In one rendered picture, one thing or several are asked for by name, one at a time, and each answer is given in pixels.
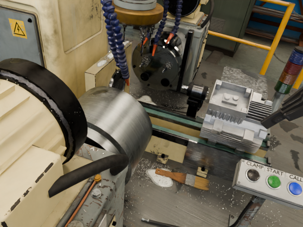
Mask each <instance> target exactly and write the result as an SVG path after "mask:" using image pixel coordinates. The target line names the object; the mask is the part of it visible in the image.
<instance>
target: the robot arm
mask: <svg viewBox="0 0 303 227"><path fill-rule="evenodd" d="M302 116H303V86H302V87H301V88H300V89H299V90H297V91H296V92H295V93H294V94H292V95H291V96H290V97H289V98H288V99H286V100H285V101H284V102H282V106H281V107H280V109H279V110H277V111H275V112H274V113H272V114H270V115H269V116H267V117H266V118H264V119H262V120H261V125H262V126H263V127H265V128H266V129H268V128H270V127H272V126H274V125H276V124H277V123H279V122H281V121H282V120H284V119H287V120H288V121H292V120H295V119H297V118H299V117H302Z"/></svg>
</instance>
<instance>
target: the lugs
mask: <svg viewBox="0 0 303 227"><path fill-rule="evenodd" d="M272 103H273V102H272V101H270V100H265V102H264V104H267V105H271V106H272ZM211 118H212V115H211V114H208V113H206V114H205V118H204V121H206V122H210V121H211ZM267 133H268V132H267V131H266V130H262V129H260V130H259V133H258V137H259V138H262V139H265V138H266V136H267Z"/></svg>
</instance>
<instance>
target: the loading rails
mask: <svg viewBox="0 0 303 227"><path fill-rule="evenodd" d="M139 103H140V104H141V105H142V106H143V107H144V109H145V110H146V112H147V113H148V115H149V117H150V120H151V124H152V137H151V140H150V142H149V144H148V145H147V147H146V149H145V151H146V152H150V153H153V154H156V155H158V156H157V159H156V161H157V162H160V163H164V164H166V163H167V160H168V159H171V160H174V161H177V162H180V163H182V165H183V166H186V167H189V168H193V169H196V170H197V172H196V175H199V176H202V177H207V174H211V175H213V176H216V177H220V178H223V179H225V180H228V181H231V182H233V179H234V174H235V170H236V165H237V163H238V162H239V161H240V159H245V160H248V161H251V162H254V163H257V164H261V165H264V166H267V167H270V168H271V167H272V165H271V157H267V159H265V158H264V156H265V154H266V153H267V151H268V149H269V147H270V141H269V140H270V137H268V136H266V138H265V139H263V141H262V145H261V146H260V147H259V149H258V150H257V152H256V153H253V154H252V153H249V152H247V151H245V152H244V153H243V155H241V154H237V153H235V152H234V150H235V148H231V147H228V146H225V145H222V144H219V143H216V145H215V146H213V145H210V144H207V141H208V139H207V138H203V137H200V136H199V134H200V131H201V128H202V124H203V121H204V118H202V117H199V116H197V118H193V117H190V116H187V115H183V114H180V113H176V112H173V111H169V110H166V109H162V108H159V107H156V106H152V105H149V104H145V103H142V102H139Z"/></svg>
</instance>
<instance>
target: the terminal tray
mask: <svg viewBox="0 0 303 227"><path fill-rule="evenodd" d="M218 82H220V84H218ZM248 90H250V92H248ZM252 92H253V89H251V88H247V87H244V86H240V85H236V84H233V83H229V82H225V81H221V80H216V82H215V85H214V89H213V92H212V95H211V98H210V101H209V104H208V107H207V112H206V113H208V114H211V115H212V117H213V116H215V118H217V117H219V119H221V118H222V120H224V119H226V121H228V120H229V121H230V122H234V123H237V124H238V125H239V124H242V122H243V120H244V119H245V117H246V116H247V114H248V109H249V105H250V101H251V97H252ZM212 100H215V102H213V101H212ZM243 109H246V110H245V111H244V110H243Z"/></svg>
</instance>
